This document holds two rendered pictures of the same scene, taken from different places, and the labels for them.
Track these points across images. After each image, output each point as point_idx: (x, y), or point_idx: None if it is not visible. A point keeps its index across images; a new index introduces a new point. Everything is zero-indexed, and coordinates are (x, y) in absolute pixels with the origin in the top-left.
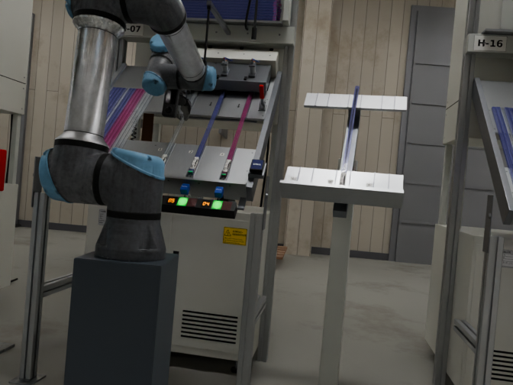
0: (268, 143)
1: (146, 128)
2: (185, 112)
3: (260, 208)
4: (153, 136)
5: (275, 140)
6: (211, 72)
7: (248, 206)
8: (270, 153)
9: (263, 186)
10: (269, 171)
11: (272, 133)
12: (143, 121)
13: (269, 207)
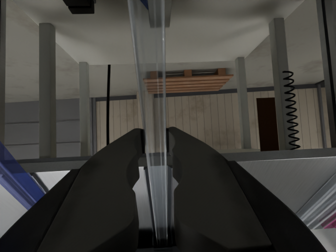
0: (107, 141)
1: (270, 131)
2: (99, 176)
3: (78, 41)
4: (249, 132)
5: (41, 139)
6: None
7: (111, 56)
8: (48, 115)
9: (107, 92)
10: (48, 85)
11: (49, 150)
12: (278, 144)
13: (41, 28)
